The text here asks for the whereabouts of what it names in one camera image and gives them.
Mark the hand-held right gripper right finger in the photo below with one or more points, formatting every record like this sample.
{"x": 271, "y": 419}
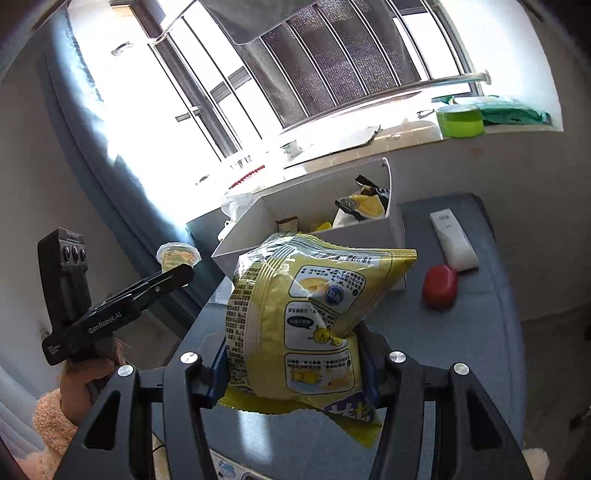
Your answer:
{"x": 371, "y": 387}

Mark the white remote control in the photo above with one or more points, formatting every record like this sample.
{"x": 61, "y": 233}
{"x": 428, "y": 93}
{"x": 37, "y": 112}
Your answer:
{"x": 455, "y": 240}

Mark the brown cardboard sheet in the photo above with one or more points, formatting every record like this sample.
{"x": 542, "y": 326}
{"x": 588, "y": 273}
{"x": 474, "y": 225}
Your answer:
{"x": 351, "y": 138}

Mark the blue curtain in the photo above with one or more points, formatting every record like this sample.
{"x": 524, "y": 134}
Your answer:
{"x": 106, "y": 194}

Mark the green round container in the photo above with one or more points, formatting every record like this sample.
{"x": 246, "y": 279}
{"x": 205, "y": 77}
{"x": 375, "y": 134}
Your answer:
{"x": 459, "y": 122}

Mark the person's right forearm fuzzy sleeve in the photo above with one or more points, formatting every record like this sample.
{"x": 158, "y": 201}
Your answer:
{"x": 535, "y": 466}

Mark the small white cup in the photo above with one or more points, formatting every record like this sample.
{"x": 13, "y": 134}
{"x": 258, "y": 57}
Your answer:
{"x": 292, "y": 150}

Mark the red strip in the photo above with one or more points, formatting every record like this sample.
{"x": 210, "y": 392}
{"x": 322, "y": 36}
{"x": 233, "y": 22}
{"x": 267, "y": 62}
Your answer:
{"x": 244, "y": 176}

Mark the white cardboard box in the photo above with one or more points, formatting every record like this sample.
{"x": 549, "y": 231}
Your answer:
{"x": 360, "y": 244}

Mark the clear jelly cup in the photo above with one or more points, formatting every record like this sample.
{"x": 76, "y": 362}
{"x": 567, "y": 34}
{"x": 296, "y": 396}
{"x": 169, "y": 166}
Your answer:
{"x": 178, "y": 256}

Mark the metal wall hook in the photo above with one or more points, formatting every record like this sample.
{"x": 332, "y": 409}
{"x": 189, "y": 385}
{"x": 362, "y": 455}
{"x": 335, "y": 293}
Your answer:
{"x": 122, "y": 47}

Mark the person's left hand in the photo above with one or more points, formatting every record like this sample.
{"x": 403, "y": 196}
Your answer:
{"x": 78, "y": 392}

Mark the person's left forearm fuzzy sleeve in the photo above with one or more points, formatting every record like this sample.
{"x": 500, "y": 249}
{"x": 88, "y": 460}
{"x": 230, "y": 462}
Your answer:
{"x": 53, "y": 429}

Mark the small black clip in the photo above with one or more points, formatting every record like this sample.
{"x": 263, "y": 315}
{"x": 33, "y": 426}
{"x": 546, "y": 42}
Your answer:
{"x": 427, "y": 113}

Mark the large yellow snack bag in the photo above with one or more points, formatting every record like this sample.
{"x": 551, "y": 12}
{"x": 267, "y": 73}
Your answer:
{"x": 277, "y": 332}

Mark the dark mesh cloth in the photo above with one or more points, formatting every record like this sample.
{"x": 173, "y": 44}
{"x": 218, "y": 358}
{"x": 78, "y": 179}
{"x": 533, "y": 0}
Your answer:
{"x": 332, "y": 69}

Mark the metal window grille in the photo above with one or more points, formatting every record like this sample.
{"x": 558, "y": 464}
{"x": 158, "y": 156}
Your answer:
{"x": 217, "y": 115}

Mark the white plastic bag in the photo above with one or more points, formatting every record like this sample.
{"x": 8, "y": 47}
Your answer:
{"x": 236, "y": 205}

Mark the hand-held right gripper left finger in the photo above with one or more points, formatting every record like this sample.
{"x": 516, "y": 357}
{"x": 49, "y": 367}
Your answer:
{"x": 221, "y": 374}

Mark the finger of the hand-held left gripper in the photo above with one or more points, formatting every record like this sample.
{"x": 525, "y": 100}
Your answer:
{"x": 161, "y": 284}

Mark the short metal rail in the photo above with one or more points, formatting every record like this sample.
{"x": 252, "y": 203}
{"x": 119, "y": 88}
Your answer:
{"x": 180, "y": 21}

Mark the yellow black snack packet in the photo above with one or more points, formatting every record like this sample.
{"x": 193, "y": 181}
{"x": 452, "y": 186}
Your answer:
{"x": 362, "y": 207}

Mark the green plastic packet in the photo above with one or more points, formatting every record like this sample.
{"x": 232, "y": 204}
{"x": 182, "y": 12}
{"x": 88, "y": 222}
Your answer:
{"x": 512, "y": 113}

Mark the red oval case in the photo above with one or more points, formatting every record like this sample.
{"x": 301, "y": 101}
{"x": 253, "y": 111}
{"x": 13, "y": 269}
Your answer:
{"x": 439, "y": 286}

